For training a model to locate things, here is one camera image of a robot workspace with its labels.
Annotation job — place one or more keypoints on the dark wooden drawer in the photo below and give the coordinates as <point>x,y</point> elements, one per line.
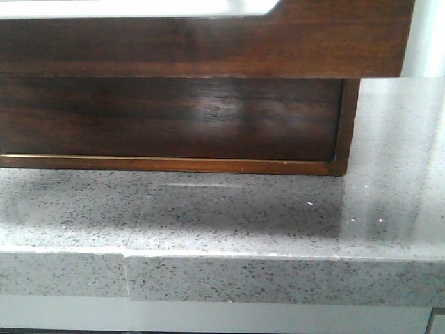
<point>308,39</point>

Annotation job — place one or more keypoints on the dark wooden organizer box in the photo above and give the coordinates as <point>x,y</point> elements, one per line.
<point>211,125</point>

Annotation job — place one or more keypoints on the grey cabinet front below counter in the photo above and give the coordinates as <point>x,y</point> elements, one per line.
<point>124,314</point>

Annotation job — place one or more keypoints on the grey cabinet door panel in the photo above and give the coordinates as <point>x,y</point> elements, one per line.
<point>436,322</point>

